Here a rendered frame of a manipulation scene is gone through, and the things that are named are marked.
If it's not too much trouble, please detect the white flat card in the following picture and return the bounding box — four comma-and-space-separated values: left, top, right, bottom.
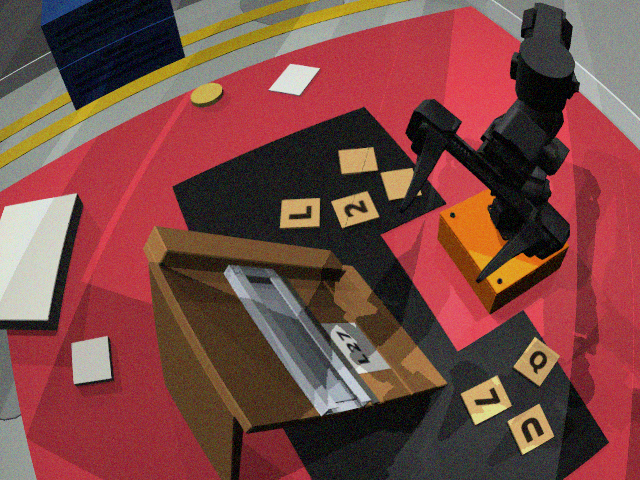
268, 64, 320, 96

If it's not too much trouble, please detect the white flat rectangular board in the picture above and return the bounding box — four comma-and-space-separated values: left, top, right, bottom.
0, 193, 84, 331

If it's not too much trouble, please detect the yellow flat disc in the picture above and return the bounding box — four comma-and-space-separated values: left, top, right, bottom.
190, 83, 224, 108

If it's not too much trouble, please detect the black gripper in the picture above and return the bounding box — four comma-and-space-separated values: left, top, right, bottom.
399, 99, 570, 283

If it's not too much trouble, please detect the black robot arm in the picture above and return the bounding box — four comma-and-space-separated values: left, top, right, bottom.
480, 2, 580, 241

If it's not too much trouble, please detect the white square tile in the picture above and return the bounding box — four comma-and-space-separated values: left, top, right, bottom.
71, 336, 114, 387

